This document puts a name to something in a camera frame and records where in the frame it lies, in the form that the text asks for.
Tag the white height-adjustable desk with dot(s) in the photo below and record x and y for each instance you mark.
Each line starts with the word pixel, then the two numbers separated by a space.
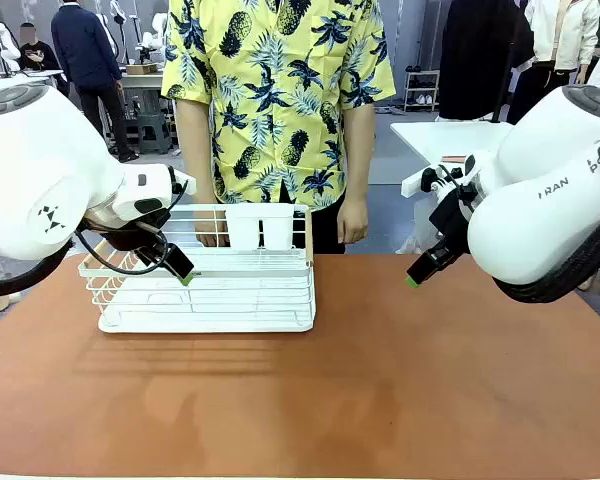
pixel 10 82

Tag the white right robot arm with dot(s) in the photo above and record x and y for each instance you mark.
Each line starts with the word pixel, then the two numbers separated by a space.
pixel 530 225

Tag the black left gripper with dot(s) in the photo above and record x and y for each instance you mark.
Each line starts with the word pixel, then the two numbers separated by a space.
pixel 130 237

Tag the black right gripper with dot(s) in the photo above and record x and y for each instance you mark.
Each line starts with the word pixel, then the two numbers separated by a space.
pixel 455 220

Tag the man in navy jacket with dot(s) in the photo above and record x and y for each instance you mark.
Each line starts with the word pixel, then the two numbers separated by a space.
pixel 85 50

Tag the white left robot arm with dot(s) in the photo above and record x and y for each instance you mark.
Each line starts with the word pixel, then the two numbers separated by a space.
pixel 45 165

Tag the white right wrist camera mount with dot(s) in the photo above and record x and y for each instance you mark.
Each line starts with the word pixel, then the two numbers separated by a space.
pixel 412 184

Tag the white background workbench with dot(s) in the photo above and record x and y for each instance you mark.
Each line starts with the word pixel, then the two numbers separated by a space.
pixel 142 82

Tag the yellow pineapple print shirt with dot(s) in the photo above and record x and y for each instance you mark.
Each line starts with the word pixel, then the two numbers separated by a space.
pixel 280 100

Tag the white shoe rack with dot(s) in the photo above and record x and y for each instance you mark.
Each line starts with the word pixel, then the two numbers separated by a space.
pixel 421 90

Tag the white plastic utensil holder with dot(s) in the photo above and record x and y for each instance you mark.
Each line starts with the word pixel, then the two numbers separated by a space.
pixel 245 230

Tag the bystander in white jacket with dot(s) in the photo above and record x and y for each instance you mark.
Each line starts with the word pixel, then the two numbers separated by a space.
pixel 555 35

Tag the person's right hand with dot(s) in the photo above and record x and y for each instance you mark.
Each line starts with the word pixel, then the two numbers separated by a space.
pixel 207 239

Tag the large white side table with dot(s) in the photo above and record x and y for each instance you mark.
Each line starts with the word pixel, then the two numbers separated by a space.
pixel 430 137

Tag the person's black trousers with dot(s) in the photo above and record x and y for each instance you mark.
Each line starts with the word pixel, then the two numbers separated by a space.
pixel 327 235

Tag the person's left hand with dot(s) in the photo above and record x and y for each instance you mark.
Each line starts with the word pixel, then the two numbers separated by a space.
pixel 352 220

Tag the small cardboard box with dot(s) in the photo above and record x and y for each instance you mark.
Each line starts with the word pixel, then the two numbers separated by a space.
pixel 142 69

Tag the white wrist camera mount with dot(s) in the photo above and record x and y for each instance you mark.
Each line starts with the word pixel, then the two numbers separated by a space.
pixel 184 181
pixel 412 184

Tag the grey plastic step stool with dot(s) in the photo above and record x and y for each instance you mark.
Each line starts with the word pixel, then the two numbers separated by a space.
pixel 152 132

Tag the hanging black garment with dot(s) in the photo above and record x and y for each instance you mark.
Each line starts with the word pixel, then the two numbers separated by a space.
pixel 475 60

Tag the seated person in black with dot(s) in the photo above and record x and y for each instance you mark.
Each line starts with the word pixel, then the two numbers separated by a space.
pixel 37 55

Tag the translucent plastic bag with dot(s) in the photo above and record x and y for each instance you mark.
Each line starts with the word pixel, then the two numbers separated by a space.
pixel 420 225

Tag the small pink flat item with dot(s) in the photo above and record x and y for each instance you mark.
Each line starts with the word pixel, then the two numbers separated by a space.
pixel 454 159

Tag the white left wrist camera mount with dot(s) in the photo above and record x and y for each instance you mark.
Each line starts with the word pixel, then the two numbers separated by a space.
pixel 184 181

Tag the person's right forearm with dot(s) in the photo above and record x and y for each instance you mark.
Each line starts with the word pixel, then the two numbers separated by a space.
pixel 195 165

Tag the beige shoe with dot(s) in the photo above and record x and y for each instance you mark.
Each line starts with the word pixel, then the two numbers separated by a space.
pixel 7 301

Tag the person's left forearm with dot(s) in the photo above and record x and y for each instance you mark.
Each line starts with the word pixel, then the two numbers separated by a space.
pixel 357 150

